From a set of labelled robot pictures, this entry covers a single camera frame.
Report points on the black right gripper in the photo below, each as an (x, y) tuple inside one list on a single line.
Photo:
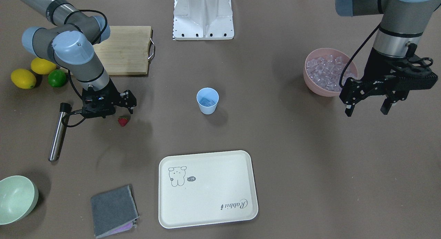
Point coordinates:
[(112, 93)]

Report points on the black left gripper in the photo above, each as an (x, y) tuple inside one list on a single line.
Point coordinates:
[(377, 64)]

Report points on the red strawberry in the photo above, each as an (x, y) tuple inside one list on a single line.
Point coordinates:
[(123, 120)]

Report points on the steel muddler black tip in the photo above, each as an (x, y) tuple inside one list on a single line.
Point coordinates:
[(59, 133)]

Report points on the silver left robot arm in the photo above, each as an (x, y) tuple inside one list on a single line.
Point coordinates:
[(402, 25)]

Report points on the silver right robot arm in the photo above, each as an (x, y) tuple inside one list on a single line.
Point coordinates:
[(70, 45)]

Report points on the pile of clear ice cubes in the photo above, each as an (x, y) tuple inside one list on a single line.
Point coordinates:
[(324, 73)]

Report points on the light blue cup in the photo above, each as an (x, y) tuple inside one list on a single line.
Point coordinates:
[(207, 100)]

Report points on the bamboo cutting board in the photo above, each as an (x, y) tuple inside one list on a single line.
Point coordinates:
[(128, 50)]

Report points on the pink bowl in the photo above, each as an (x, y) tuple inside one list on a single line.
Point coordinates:
[(317, 85)]

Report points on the green lime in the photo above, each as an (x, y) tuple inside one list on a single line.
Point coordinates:
[(57, 78)]

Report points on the yellow lemon near board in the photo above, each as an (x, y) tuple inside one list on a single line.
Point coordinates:
[(42, 67)]

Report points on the grey folded cloth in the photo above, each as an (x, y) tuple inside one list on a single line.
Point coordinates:
[(113, 212)]

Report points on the cream rabbit tray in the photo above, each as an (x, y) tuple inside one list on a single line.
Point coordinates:
[(206, 188)]

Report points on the mint green bowl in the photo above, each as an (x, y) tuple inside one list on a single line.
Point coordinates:
[(18, 198)]

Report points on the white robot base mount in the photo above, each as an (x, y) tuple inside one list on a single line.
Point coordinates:
[(203, 20)]

